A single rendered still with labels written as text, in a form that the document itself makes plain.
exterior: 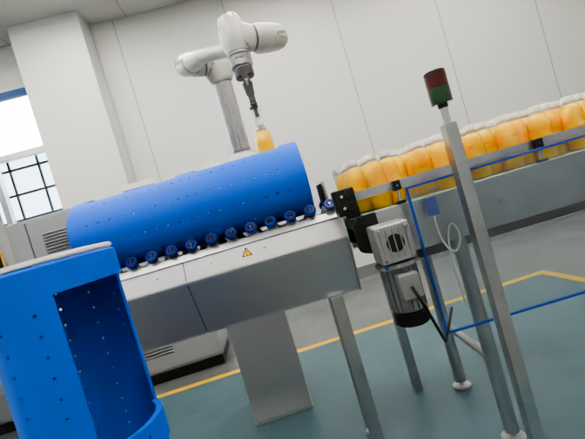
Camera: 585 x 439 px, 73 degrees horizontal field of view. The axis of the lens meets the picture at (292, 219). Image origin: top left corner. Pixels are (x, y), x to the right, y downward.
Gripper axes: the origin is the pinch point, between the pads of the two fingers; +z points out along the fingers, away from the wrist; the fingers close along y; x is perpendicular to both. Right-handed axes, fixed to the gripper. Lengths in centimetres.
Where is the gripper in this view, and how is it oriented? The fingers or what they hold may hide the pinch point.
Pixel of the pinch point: (258, 118)
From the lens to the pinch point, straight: 157.8
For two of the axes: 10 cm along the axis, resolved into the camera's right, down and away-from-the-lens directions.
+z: 2.9, 9.6, 0.3
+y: 0.2, 0.3, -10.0
